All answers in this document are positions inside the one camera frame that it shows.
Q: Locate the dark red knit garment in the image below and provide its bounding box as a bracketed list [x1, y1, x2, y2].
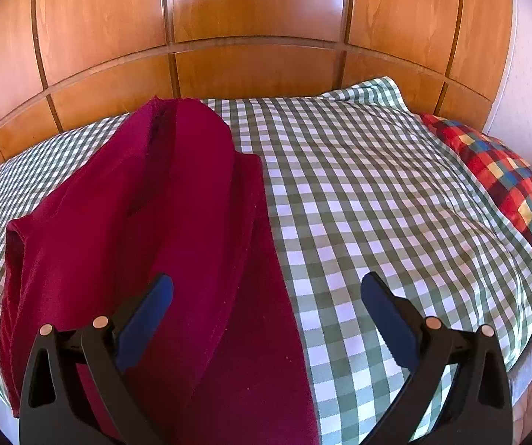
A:
[0, 99, 318, 444]

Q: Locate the multicolour plaid pillow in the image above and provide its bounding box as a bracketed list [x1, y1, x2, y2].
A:
[421, 113, 532, 248]

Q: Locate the green white checkered bedspread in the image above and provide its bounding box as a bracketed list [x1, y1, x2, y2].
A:
[0, 75, 532, 445]

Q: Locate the wooden panelled wardrobe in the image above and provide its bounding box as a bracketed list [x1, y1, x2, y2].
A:
[0, 0, 513, 164]

